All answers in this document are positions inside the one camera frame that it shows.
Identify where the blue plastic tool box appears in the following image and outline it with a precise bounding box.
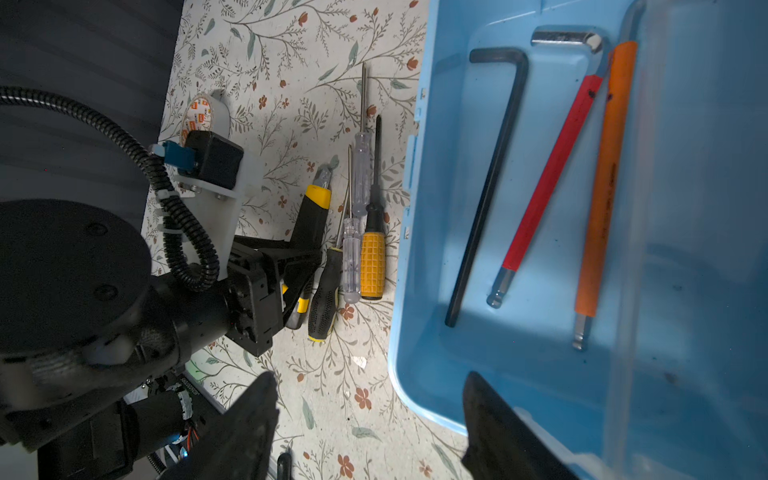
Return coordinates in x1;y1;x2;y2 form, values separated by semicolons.
389;1;767;479

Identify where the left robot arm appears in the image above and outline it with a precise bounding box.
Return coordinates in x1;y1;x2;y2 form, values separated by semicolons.
1;199;321;479

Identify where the black hex key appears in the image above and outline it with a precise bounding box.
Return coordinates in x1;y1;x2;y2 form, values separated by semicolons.
445;47;529;328

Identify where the orange hex key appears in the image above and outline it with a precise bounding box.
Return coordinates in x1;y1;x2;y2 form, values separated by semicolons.
572;0;647;351

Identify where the red hex key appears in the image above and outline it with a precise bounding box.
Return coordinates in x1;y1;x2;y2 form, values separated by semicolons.
487;25;611;309

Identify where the clear handle screwdriver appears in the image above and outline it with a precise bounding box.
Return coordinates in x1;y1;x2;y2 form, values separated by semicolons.
351;63;372;218
341;217;362;304

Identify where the brown tape roll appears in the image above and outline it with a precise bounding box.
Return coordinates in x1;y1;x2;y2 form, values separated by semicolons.
180;93;230;145

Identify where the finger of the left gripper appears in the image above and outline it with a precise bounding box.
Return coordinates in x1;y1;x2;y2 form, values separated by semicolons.
281;267;316;318
230;235;322;288

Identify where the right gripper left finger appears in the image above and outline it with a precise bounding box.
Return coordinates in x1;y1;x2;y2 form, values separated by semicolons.
161;372;279;479

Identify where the yellow black utility knife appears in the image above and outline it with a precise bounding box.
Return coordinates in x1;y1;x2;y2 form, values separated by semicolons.
286;164;333;330

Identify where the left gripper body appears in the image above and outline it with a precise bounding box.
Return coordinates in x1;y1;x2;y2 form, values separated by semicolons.
226;248;285;357

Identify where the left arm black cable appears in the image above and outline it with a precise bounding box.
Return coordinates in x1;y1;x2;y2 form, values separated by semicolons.
0;85;222;294

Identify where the black yellow small screwdriver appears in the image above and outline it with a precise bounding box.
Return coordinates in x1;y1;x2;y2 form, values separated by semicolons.
308;145;353;342

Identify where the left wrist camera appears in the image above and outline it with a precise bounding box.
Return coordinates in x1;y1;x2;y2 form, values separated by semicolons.
149;89;246;271

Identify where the yellow handle screwdriver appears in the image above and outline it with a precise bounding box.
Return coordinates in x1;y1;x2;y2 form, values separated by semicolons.
360;115;386;300

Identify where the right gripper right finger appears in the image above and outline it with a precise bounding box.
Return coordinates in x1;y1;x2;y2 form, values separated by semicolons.
462;371;576;479

